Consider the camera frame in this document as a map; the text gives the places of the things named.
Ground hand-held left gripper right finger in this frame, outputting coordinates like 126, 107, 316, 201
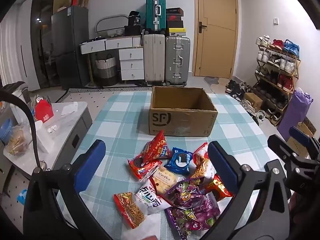
200, 141, 293, 240

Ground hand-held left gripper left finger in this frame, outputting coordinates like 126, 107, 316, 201
24, 140, 113, 240

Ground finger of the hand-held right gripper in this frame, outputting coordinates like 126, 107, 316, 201
289, 127, 320, 159
267, 134, 300, 165

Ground red white noodle snack packet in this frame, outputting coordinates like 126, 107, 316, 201
192, 142, 218, 180

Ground red orange snack packet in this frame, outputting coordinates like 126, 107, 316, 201
207, 174, 234, 202

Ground blue cookie packet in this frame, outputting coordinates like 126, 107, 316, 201
164, 147, 194, 175

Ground purple snack bag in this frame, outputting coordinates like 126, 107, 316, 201
164, 205, 221, 239
165, 177, 220, 214

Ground red cream cookie packet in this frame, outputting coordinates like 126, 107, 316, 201
127, 154, 163, 181

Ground red puffed chips bag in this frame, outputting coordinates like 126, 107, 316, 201
143, 130, 173, 161

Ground flat printed cardboard box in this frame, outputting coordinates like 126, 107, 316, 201
286, 117, 318, 155

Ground marble coffee table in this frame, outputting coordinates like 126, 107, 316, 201
3, 101, 93, 172

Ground small brown cardboard box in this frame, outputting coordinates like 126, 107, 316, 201
243, 92, 263, 112

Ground white tissue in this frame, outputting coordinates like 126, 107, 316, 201
61, 102, 78, 116

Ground pile of dark shoes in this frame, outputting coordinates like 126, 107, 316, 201
225, 79, 266, 126

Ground gold shoe rack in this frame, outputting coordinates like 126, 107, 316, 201
254, 37, 302, 126

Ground red small bag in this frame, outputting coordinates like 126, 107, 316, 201
34, 99, 53, 123

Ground patterned rug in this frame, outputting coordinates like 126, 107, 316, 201
54, 88, 153, 103

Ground clear plastic food bag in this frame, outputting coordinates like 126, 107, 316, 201
6, 124, 28, 156

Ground white perforated mat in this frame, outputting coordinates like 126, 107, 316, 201
0, 164, 33, 231

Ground grey floor mat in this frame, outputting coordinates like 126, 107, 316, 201
203, 76, 227, 87

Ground rows of assorted sneakers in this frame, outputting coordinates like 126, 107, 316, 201
255, 35, 300, 124

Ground stack of blue bowls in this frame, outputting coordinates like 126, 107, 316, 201
0, 118, 13, 143

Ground woven laundry basket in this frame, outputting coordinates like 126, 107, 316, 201
94, 54, 118, 87

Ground white kettle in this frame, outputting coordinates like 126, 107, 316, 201
9, 81, 32, 123

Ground white drawer desk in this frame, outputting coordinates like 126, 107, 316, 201
80, 36, 145, 82

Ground silver suitcase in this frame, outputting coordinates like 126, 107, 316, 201
165, 36, 191, 87

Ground grey refrigerator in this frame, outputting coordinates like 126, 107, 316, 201
51, 5, 90, 90

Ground cream suitcase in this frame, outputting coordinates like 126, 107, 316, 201
143, 33, 166, 86

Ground wooden door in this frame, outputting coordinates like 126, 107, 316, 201
194, 0, 239, 79

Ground white curtain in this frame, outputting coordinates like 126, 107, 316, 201
0, 2, 33, 91

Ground yellow black shoe box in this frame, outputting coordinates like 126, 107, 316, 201
166, 27, 188, 37

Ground dark glass cabinet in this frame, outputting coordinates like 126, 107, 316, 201
30, 0, 72, 88

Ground black bag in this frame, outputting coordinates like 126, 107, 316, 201
128, 10, 142, 27

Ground teal suitcase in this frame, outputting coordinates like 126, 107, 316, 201
146, 0, 167, 32

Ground black cable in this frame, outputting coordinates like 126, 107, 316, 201
0, 89, 42, 168

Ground curved metal frame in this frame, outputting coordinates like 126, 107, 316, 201
95, 14, 129, 37

